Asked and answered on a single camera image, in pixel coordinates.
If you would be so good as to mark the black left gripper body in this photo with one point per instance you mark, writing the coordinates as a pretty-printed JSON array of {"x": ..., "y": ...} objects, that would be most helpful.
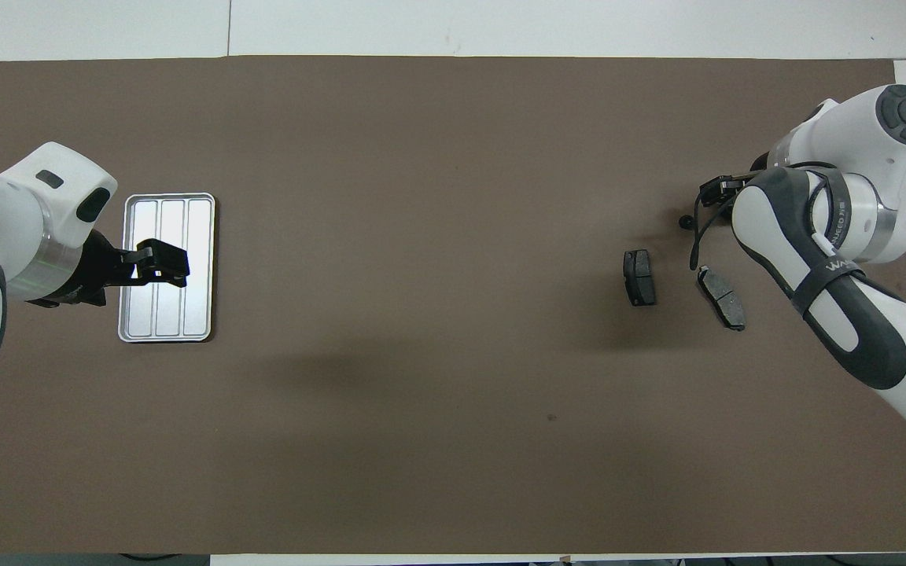
[{"x": 103, "y": 267}]

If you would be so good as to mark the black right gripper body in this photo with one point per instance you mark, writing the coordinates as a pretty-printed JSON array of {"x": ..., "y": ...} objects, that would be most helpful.
[{"x": 736, "y": 190}]

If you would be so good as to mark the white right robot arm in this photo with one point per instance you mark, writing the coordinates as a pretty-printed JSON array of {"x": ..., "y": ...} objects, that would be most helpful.
[{"x": 854, "y": 314}]

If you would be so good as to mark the silver metal tray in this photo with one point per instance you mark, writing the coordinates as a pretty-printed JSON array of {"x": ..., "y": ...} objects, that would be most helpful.
[{"x": 170, "y": 314}]

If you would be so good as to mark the dark curved brake pad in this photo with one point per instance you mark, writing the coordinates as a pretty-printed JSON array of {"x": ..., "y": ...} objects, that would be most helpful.
[{"x": 721, "y": 297}]

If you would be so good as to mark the dark rectangular brake pad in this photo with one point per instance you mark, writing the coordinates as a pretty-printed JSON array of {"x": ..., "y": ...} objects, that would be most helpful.
[{"x": 639, "y": 277}]

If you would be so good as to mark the brown table mat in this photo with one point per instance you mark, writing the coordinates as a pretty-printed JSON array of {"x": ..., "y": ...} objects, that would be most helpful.
[{"x": 421, "y": 157}]

